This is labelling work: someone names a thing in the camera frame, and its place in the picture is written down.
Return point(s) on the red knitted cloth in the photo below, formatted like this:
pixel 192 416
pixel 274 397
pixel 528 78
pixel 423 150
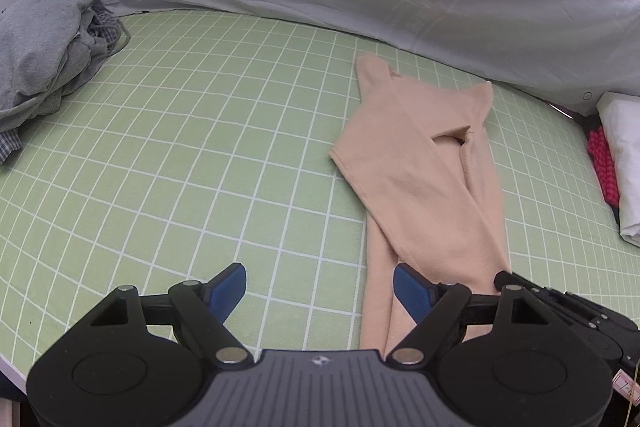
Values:
pixel 602 167

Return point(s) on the white folded cloth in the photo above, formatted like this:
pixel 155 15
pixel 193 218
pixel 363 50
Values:
pixel 625 157

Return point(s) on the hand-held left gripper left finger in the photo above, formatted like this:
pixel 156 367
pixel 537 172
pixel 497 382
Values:
pixel 227 293

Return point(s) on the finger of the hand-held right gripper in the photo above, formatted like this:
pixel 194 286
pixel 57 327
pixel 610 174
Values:
pixel 550 294

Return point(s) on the blue plaid shirt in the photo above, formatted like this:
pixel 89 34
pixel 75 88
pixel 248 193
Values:
pixel 9 147

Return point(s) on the grey shirt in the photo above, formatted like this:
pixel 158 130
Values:
pixel 40 52

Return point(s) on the beige long-sleeve shirt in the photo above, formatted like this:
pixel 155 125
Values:
pixel 425 167

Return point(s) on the green grid mat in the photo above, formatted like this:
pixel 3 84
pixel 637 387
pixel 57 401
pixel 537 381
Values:
pixel 200 147

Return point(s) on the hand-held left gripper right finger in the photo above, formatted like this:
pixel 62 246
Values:
pixel 412 296

